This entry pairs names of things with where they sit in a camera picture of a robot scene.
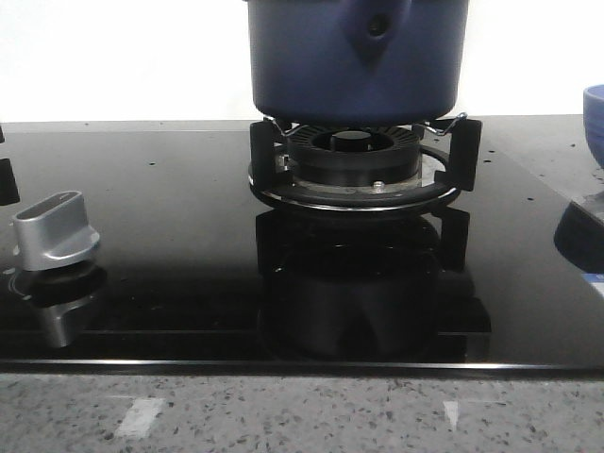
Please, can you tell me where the dark blue cooking pot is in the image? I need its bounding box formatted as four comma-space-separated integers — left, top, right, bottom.
246, 0, 469, 126

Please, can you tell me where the blue energy label sticker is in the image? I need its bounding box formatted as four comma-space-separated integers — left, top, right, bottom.
582, 273, 604, 296

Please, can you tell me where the silver stove control knob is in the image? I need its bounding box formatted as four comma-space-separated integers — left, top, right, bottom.
12, 191, 100, 271

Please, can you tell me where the black glass gas cooktop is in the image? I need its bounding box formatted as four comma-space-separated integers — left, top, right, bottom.
1, 115, 603, 377

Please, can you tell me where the black pot support grate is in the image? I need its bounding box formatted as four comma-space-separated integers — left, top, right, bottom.
248, 114, 482, 216

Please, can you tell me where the black gas burner head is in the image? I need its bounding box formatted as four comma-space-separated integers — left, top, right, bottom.
287, 126, 421, 187

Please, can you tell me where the light blue bowl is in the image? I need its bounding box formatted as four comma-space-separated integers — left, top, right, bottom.
583, 84, 604, 167

